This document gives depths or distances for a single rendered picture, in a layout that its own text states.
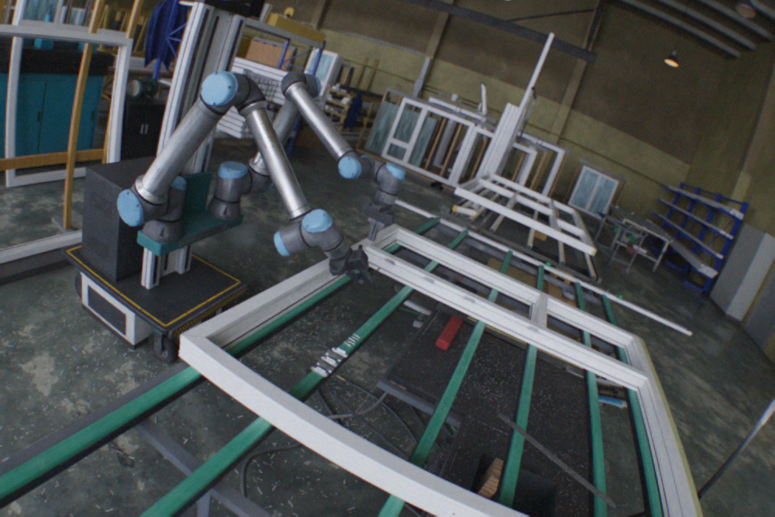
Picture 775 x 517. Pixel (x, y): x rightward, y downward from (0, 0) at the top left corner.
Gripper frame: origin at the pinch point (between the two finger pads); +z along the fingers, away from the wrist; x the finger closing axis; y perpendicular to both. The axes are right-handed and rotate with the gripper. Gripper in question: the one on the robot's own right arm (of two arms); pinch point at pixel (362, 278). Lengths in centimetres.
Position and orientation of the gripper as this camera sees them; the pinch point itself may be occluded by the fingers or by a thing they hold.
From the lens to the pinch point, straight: 157.6
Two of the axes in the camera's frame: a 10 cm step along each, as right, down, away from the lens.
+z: 4.3, 6.6, 6.2
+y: 1.3, -7.2, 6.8
